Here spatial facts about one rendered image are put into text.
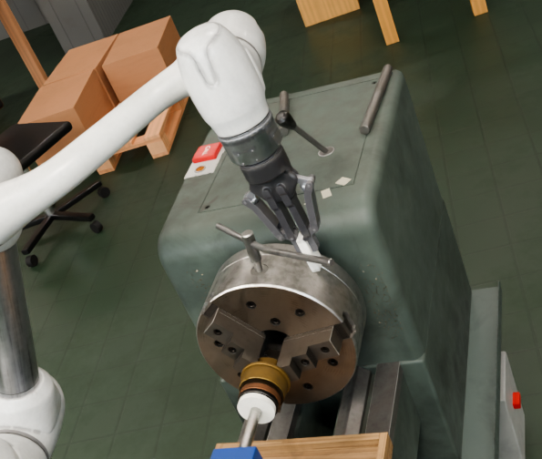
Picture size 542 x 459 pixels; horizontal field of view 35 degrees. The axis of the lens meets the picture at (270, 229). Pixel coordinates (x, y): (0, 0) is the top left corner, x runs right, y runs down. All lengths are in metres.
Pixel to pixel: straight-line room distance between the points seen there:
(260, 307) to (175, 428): 1.77
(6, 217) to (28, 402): 0.60
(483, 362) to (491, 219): 1.47
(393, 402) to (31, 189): 0.82
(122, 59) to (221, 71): 4.53
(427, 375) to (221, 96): 0.85
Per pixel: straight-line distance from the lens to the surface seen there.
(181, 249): 1.77
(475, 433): 2.10
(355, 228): 1.63
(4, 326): 1.81
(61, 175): 1.41
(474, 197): 3.82
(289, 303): 1.56
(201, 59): 1.24
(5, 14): 7.46
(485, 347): 2.29
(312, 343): 1.57
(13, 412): 1.93
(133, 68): 5.77
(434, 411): 1.93
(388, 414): 1.74
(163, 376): 3.56
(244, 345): 1.59
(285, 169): 1.33
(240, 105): 1.26
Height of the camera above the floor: 2.10
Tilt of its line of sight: 31 degrees down
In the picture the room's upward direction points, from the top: 24 degrees counter-clockwise
